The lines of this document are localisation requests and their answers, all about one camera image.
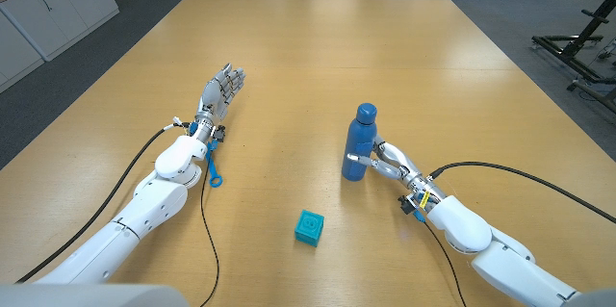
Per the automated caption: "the blue loop strap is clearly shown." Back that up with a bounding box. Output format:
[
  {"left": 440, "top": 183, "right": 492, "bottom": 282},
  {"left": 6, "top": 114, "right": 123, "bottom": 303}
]
[{"left": 205, "top": 141, "right": 224, "bottom": 189}]

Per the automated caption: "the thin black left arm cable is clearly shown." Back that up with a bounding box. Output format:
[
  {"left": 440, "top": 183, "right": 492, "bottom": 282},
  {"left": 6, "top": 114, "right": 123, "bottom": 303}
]
[{"left": 198, "top": 150, "right": 221, "bottom": 307}]

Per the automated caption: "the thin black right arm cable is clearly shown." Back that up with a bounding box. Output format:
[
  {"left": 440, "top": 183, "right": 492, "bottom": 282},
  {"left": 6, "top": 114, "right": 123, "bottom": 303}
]
[{"left": 422, "top": 218, "right": 468, "bottom": 307}]

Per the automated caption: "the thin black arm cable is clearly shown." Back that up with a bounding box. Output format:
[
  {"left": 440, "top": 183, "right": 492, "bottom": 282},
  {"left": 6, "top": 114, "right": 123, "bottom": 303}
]
[
  {"left": 198, "top": 150, "right": 221, "bottom": 307},
  {"left": 422, "top": 218, "right": 468, "bottom": 307}
]

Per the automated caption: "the teal cube block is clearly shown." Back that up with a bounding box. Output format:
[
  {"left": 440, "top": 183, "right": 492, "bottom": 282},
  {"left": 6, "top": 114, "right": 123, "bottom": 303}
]
[{"left": 294, "top": 209, "right": 325, "bottom": 248}]

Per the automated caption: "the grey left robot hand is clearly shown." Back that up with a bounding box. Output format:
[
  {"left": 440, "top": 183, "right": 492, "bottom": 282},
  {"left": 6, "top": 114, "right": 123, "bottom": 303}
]
[{"left": 194, "top": 63, "right": 246, "bottom": 138}]

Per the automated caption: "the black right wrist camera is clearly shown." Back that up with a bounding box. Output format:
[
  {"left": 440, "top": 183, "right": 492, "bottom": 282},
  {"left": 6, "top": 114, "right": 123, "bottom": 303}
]
[{"left": 398, "top": 194, "right": 418, "bottom": 216}]

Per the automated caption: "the black metal stand frame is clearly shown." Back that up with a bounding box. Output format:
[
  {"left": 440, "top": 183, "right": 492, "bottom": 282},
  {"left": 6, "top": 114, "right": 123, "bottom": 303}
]
[{"left": 531, "top": 0, "right": 616, "bottom": 115}]

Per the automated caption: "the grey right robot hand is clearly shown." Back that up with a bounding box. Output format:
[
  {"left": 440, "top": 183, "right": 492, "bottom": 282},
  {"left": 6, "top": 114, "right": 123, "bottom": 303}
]
[{"left": 346, "top": 134, "right": 447, "bottom": 205}]

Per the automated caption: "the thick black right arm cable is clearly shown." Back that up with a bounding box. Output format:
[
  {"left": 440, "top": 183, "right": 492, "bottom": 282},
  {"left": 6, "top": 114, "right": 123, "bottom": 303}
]
[{"left": 429, "top": 161, "right": 616, "bottom": 225}]

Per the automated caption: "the blue metal bottle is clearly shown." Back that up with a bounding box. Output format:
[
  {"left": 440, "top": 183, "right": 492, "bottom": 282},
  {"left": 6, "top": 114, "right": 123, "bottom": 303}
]
[{"left": 341, "top": 102, "right": 379, "bottom": 183}]

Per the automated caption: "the white low cabinet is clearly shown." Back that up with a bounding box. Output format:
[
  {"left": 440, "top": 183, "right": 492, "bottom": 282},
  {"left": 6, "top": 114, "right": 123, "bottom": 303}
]
[{"left": 0, "top": 0, "right": 120, "bottom": 94}]

